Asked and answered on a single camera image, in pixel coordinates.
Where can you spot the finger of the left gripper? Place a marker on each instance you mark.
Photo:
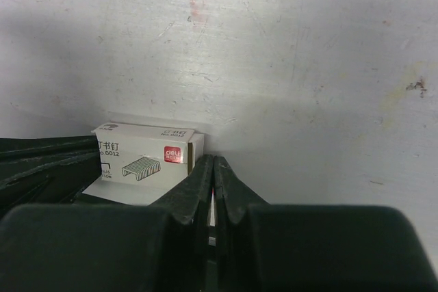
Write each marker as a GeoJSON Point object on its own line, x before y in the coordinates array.
{"type": "Point", "coordinates": [47, 170]}

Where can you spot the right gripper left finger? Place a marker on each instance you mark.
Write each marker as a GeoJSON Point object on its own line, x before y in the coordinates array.
{"type": "Point", "coordinates": [111, 247]}

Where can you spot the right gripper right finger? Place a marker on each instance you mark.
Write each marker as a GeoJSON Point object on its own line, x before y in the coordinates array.
{"type": "Point", "coordinates": [284, 247]}

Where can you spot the staple box with label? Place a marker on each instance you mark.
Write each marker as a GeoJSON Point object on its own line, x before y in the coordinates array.
{"type": "Point", "coordinates": [139, 164]}

